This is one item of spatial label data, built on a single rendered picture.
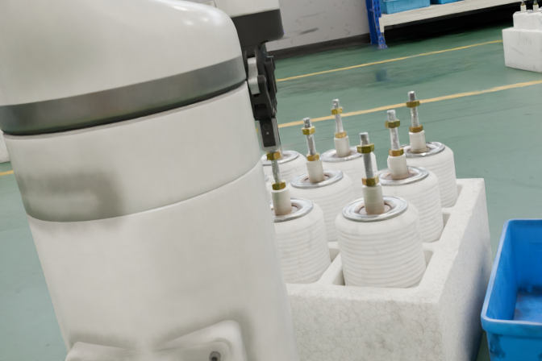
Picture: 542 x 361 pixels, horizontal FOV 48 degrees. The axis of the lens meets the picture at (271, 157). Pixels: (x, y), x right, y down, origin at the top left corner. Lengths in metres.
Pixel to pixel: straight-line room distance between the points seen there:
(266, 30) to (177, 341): 0.50
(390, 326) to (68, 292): 0.50
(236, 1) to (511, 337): 0.47
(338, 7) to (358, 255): 5.11
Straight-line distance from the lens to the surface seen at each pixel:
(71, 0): 0.19
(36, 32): 0.19
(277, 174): 0.73
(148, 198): 0.20
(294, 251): 0.72
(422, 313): 0.66
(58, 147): 0.20
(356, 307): 0.68
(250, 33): 0.67
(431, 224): 0.80
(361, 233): 0.67
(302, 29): 5.73
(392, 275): 0.69
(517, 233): 1.00
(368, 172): 0.69
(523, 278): 1.03
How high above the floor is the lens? 0.50
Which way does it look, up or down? 14 degrees down
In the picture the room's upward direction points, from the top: 11 degrees counter-clockwise
